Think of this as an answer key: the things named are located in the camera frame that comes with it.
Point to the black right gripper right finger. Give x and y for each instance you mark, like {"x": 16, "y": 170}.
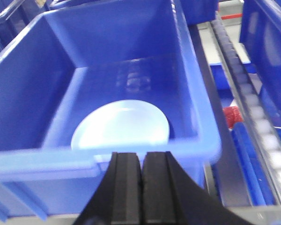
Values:
{"x": 171, "y": 197}

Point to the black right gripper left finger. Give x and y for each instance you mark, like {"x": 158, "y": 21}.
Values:
{"x": 117, "y": 200}

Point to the light blue plate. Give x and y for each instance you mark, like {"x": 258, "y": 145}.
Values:
{"x": 122, "y": 123}

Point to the roller conveyor rail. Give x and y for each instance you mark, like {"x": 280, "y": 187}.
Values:
{"x": 261, "y": 130}

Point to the blue crate, centre right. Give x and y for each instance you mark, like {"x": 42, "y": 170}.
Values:
{"x": 67, "y": 63}

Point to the blue ribbed crate, far right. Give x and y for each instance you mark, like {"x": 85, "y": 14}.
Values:
{"x": 261, "y": 36}

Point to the red object below rail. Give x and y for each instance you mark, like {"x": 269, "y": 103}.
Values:
{"x": 232, "y": 116}

